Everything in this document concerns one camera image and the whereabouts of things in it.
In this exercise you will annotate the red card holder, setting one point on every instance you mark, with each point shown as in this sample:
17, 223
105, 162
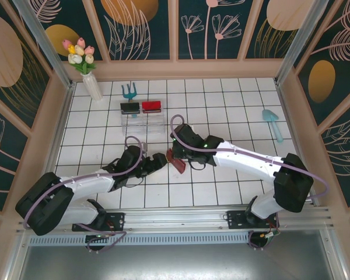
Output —
178, 167

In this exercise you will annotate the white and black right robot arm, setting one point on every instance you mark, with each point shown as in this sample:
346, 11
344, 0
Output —
245, 159

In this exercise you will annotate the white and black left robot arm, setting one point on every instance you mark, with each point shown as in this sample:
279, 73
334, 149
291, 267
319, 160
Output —
87, 186

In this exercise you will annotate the red card case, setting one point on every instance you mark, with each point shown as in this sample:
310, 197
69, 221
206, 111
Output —
151, 106

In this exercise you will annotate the black card case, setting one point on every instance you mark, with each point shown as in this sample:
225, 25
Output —
130, 108

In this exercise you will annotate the clear acrylic organizer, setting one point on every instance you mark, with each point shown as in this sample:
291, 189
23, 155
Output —
151, 124

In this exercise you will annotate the teal garden fork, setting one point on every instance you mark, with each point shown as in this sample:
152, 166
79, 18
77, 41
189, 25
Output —
129, 92

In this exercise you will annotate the white ribbed vase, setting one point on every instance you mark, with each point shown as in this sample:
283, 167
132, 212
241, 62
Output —
93, 87

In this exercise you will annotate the light blue garden trowel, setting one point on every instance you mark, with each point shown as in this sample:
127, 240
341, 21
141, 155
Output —
272, 118

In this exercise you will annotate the grey metal panel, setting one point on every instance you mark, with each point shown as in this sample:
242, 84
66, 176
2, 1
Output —
175, 262

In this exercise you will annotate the pastel tulip bouquet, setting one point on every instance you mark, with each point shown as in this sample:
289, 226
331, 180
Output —
76, 56

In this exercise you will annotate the aluminium mounting rail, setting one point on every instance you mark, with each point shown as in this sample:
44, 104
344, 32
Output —
175, 217

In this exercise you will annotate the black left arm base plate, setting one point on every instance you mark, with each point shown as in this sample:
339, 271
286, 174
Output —
116, 220

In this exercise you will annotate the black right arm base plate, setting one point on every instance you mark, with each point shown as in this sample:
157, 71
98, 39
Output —
236, 218

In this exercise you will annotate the aluminium frame post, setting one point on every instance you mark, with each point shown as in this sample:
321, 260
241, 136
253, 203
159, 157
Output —
297, 43
46, 49

